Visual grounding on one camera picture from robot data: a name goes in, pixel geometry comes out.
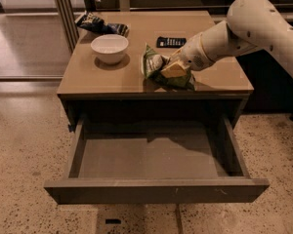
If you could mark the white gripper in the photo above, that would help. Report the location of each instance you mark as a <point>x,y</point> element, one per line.
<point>191,56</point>

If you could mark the black calculator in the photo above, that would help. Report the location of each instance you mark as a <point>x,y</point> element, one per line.
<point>170,42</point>

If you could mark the white ceramic bowl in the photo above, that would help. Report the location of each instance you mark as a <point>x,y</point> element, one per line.
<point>110,48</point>

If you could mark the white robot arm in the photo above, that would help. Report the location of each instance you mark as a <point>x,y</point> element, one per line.
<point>250,24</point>

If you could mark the open top drawer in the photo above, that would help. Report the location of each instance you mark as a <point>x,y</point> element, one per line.
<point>164,162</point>

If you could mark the green jalapeno chip bag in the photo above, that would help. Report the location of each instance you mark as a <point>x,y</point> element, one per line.
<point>153,63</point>

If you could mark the brown drawer cabinet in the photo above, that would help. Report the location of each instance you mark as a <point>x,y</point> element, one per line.
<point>102,96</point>

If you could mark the dark blue chip bag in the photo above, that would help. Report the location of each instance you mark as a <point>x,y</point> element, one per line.
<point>91,22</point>

